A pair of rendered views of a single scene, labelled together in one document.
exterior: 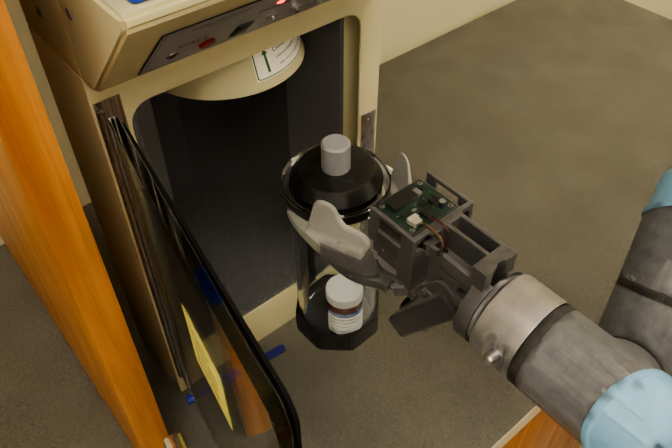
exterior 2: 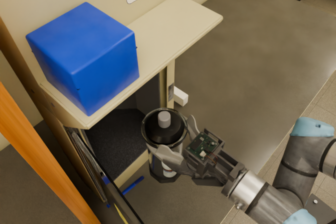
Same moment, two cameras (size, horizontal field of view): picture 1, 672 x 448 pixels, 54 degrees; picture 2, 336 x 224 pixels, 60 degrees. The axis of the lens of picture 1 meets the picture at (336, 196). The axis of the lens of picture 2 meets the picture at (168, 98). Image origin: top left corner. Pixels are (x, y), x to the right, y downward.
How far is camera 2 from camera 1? 0.20 m
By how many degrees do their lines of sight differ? 11
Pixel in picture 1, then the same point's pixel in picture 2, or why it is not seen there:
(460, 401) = (217, 190)
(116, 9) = (82, 120)
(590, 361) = (277, 210)
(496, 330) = (239, 197)
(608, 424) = not seen: outside the picture
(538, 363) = (257, 211)
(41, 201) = (55, 186)
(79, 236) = (70, 189)
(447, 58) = not seen: hidden behind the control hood
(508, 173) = (225, 82)
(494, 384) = not seen: hidden behind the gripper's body
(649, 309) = (295, 176)
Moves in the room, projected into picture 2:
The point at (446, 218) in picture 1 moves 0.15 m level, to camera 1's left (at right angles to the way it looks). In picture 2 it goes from (215, 151) to (140, 161)
